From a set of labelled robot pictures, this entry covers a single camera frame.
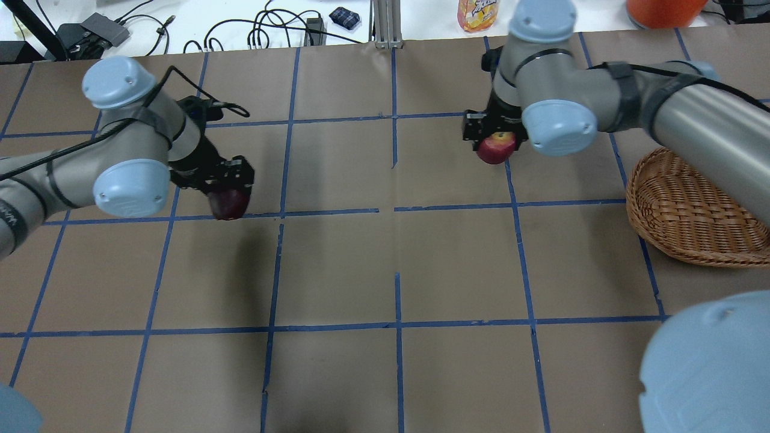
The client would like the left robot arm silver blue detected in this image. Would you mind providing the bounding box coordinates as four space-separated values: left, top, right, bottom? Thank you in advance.
2 57 256 261

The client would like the dark red apple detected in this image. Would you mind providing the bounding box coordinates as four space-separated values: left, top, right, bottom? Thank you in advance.
206 189 250 220

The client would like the small blue pouch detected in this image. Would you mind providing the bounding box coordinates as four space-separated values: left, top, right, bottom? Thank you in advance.
329 7 361 31

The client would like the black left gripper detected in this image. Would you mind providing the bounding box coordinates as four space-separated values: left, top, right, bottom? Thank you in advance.
170 139 254 194

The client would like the yellow juice bottle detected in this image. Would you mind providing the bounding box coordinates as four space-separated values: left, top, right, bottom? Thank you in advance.
457 0 500 33

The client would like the black power adapter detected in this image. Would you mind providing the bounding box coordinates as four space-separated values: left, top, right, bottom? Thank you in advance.
303 17 325 47

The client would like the oval wicker basket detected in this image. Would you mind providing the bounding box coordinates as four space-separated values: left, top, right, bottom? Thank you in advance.
625 147 769 269

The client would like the orange bucket with grey lid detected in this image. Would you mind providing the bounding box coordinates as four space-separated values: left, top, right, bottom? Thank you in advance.
625 1 709 28

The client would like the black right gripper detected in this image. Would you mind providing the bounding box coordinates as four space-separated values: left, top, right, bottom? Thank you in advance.
462 91 530 145

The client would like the red yellow apple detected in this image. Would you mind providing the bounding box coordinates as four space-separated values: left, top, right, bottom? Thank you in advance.
475 132 519 165

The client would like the aluminium frame post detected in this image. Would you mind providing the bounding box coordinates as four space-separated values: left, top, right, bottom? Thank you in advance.
369 1 404 49

